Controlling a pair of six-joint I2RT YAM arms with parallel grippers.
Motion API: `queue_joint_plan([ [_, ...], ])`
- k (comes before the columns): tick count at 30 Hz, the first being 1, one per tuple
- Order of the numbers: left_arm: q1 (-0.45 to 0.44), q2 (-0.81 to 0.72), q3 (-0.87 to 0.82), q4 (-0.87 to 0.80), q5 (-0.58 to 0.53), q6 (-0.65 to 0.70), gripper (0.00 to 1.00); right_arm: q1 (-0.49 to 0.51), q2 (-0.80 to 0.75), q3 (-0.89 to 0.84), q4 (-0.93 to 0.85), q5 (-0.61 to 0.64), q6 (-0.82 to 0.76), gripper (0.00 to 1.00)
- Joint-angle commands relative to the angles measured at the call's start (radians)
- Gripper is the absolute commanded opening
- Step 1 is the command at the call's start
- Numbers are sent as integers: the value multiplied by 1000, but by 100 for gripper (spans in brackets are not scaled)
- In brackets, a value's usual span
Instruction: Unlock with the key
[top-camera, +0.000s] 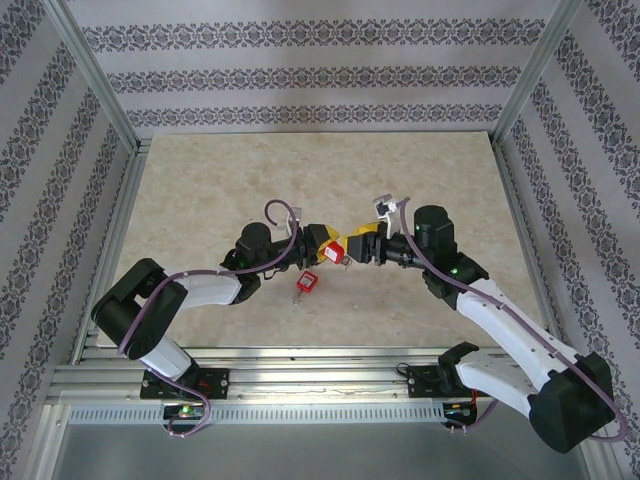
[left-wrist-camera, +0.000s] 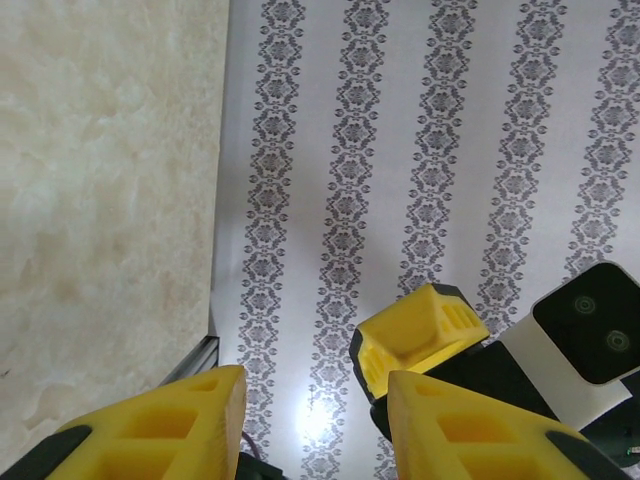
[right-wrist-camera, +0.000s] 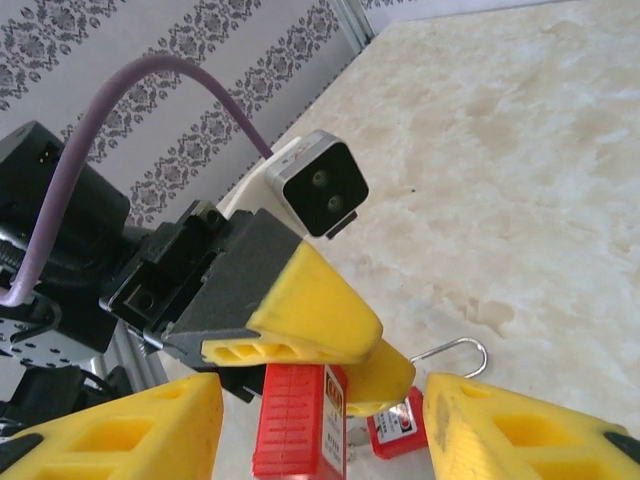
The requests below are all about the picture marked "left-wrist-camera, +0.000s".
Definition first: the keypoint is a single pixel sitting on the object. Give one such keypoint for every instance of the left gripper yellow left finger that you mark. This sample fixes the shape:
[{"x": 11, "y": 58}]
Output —
[{"x": 165, "y": 430}]

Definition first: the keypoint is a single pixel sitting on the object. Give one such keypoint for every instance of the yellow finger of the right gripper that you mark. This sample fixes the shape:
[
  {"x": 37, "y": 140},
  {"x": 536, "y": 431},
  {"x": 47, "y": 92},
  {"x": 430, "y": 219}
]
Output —
[{"x": 405, "y": 330}]

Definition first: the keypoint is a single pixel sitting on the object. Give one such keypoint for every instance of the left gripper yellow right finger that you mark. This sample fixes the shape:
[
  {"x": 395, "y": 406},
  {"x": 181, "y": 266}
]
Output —
[{"x": 475, "y": 440}]

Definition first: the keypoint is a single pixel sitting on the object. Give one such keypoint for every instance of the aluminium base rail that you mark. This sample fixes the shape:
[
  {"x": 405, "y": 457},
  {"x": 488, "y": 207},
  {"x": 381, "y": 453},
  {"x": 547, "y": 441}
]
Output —
[{"x": 200, "y": 357}]

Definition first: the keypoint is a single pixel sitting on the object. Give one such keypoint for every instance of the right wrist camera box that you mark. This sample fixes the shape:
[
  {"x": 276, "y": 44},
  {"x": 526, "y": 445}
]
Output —
[{"x": 575, "y": 340}]

